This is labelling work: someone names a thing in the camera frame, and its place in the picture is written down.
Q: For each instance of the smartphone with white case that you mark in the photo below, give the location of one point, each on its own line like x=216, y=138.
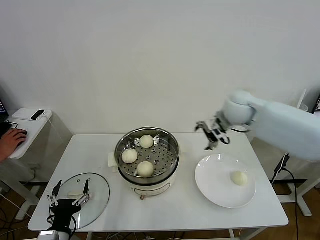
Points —
x=37, y=115

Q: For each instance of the white side table with mouse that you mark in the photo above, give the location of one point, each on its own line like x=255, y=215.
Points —
x=35, y=130

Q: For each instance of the laptop beside black mouse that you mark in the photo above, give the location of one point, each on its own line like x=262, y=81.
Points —
x=2, y=108

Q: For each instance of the laptop beside drink cup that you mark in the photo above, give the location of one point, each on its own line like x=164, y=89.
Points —
x=317, y=102

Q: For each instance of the person's bare hand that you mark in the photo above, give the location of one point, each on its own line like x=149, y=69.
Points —
x=13, y=141

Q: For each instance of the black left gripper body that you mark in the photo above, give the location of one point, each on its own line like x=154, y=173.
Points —
x=66, y=208

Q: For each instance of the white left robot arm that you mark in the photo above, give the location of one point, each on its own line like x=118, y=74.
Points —
x=50, y=236

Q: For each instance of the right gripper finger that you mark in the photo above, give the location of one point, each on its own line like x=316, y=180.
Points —
x=212, y=144
x=203, y=123

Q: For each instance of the stainless steel steamer basket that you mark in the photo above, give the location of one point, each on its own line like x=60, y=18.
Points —
x=160, y=150

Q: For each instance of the white round plate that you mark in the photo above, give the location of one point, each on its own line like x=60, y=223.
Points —
x=212, y=185

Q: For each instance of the white electric cooking pot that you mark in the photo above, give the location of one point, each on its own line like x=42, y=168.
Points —
x=150, y=190

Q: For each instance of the white steamed baozi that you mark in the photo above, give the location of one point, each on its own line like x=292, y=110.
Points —
x=129, y=155
x=238, y=178
x=145, y=168
x=146, y=141

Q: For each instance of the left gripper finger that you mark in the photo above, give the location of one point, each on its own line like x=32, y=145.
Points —
x=57, y=188
x=86, y=188

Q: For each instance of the person's bare forearm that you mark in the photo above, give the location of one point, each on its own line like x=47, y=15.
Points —
x=2, y=156

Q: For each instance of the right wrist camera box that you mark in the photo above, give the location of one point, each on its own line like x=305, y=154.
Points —
x=220, y=137

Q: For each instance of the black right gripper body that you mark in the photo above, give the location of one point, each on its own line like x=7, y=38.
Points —
x=217, y=125

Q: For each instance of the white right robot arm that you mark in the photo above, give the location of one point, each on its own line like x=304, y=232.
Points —
x=275, y=120

